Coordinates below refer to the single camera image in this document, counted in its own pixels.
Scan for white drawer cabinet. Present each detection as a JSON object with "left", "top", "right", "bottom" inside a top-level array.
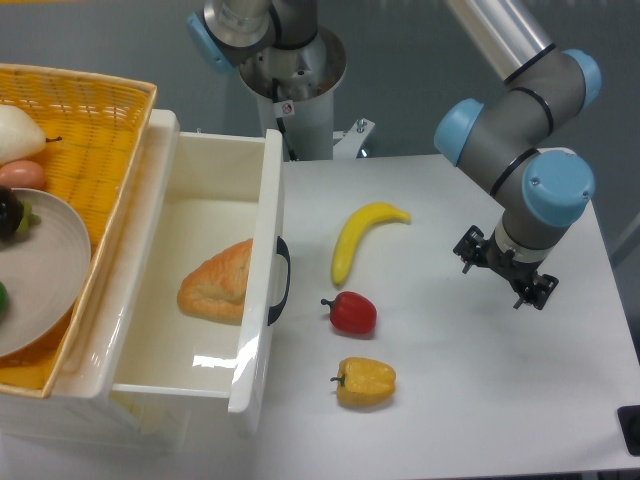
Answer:
[{"left": 1, "top": 109, "right": 180, "bottom": 450}]

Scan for yellow woven basket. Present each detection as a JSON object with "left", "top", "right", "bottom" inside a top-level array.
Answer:
[{"left": 1, "top": 64, "right": 157, "bottom": 399}]

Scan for white pear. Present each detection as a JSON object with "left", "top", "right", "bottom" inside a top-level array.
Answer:
[{"left": 0, "top": 105, "right": 62, "bottom": 165}]

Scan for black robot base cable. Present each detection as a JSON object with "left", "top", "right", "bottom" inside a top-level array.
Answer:
[{"left": 271, "top": 78, "right": 300, "bottom": 162}]

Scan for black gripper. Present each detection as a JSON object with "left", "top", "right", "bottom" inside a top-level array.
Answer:
[{"left": 453, "top": 225, "right": 559, "bottom": 310}]

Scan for orange bread pastry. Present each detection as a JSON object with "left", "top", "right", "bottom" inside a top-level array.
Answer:
[{"left": 177, "top": 238, "right": 253, "bottom": 325}]

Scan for yellow bell pepper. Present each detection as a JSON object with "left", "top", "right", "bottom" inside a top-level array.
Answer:
[{"left": 330, "top": 357, "right": 396, "bottom": 408}]

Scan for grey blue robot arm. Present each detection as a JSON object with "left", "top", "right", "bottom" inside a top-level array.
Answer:
[{"left": 187, "top": 1, "right": 602, "bottom": 309}]

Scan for dark purple eggplant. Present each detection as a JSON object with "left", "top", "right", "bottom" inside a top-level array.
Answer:
[{"left": 0, "top": 186, "right": 41, "bottom": 240}]

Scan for white top drawer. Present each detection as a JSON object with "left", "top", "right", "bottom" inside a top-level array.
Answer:
[{"left": 107, "top": 128, "right": 292, "bottom": 436}]

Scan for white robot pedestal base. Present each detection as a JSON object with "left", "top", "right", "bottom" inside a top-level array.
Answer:
[{"left": 239, "top": 27, "right": 375, "bottom": 161}]

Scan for yellow banana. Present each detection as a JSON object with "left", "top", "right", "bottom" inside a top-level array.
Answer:
[{"left": 330, "top": 202, "right": 411, "bottom": 287}]

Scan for red bell pepper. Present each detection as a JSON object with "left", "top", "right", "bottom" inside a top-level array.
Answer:
[{"left": 320, "top": 291, "right": 377, "bottom": 335}]

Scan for green vegetable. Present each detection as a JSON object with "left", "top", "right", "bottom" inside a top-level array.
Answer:
[{"left": 0, "top": 283, "right": 9, "bottom": 316}]

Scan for black corner object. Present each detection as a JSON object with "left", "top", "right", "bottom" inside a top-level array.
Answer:
[{"left": 617, "top": 405, "right": 640, "bottom": 457}]

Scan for orange pink egg fruit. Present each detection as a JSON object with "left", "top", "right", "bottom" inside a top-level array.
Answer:
[{"left": 0, "top": 160, "right": 46, "bottom": 190}]

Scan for grey round plate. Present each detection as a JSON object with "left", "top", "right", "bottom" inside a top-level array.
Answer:
[{"left": 1, "top": 188, "right": 92, "bottom": 356}]

